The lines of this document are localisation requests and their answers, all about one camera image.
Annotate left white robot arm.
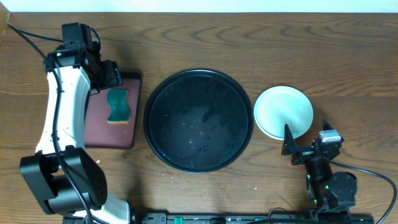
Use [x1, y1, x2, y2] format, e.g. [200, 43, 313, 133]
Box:
[20, 50, 131, 223]

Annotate dark red rectangular tray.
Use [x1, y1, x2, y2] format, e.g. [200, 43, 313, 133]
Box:
[84, 71, 142, 149]

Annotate pale green plate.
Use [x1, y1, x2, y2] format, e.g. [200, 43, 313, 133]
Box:
[254, 86, 313, 140]

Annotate green yellow sponge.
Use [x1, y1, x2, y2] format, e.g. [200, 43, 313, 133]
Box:
[106, 89, 131, 124]

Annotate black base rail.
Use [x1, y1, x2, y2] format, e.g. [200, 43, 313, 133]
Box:
[131, 212, 375, 224]

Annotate round black tray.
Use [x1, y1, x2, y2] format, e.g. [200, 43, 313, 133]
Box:
[143, 69, 254, 173]

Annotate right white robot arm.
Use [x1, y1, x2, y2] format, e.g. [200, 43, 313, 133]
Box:
[281, 120, 358, 219]

